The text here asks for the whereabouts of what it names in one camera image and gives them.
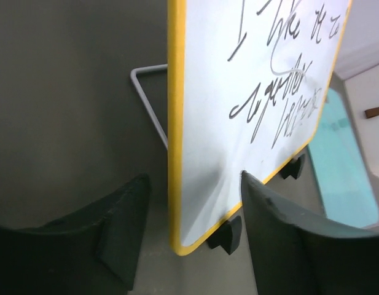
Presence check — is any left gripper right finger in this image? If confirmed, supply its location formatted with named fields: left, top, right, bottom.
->
left=241, top=171, right=379, bottom=294

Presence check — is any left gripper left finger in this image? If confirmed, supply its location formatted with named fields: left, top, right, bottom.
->
left=0, top=174, right=151, bottom=294

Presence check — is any yellow framed whiteboard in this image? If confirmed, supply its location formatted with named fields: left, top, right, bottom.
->
left=167, top=1, right=351, bottom=256

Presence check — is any black whiteboard foot near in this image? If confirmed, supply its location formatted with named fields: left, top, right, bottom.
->
left=206, top=216, right=243, bottom=255

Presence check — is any black whiteboard foot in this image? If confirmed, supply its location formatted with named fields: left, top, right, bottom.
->
left=279, top=154, right=305, bottom=179
left=206, top=216, right=243, bottom=255

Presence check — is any black whiteboard foot far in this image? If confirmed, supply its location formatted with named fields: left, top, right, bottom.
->
left=279, top=154, right=305, bottom=179

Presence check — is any teal cutting board mat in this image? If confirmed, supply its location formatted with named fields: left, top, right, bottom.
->
left=309, top=88, right=379, bottom=228

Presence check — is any white drawer cabinet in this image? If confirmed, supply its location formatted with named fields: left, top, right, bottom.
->
left=332, top=0, right=379, bottom=191

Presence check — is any grey wire whiteboard stand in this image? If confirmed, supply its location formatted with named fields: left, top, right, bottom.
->
left=130, top=63, right=169, bottom=151

